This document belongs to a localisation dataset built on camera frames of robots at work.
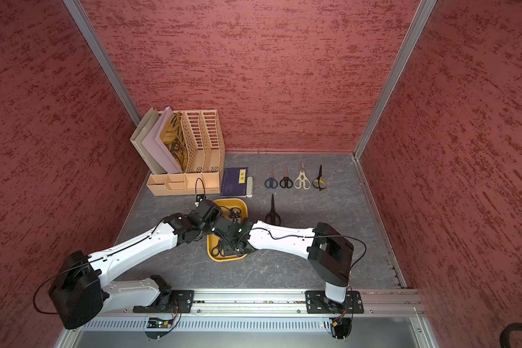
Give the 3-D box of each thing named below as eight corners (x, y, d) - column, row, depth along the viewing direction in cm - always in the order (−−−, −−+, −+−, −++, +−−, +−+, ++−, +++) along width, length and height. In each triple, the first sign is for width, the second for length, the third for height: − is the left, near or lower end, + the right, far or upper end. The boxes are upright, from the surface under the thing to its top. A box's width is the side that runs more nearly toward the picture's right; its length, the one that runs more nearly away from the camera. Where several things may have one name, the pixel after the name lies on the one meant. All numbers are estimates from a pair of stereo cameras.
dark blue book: (220, 197, 105) (219, 195, 103) (225, 169, 116) (224, 166, 114) (246, 197, 105) (245, 195, 103) (248, 169, 116) (248, 167, 115)
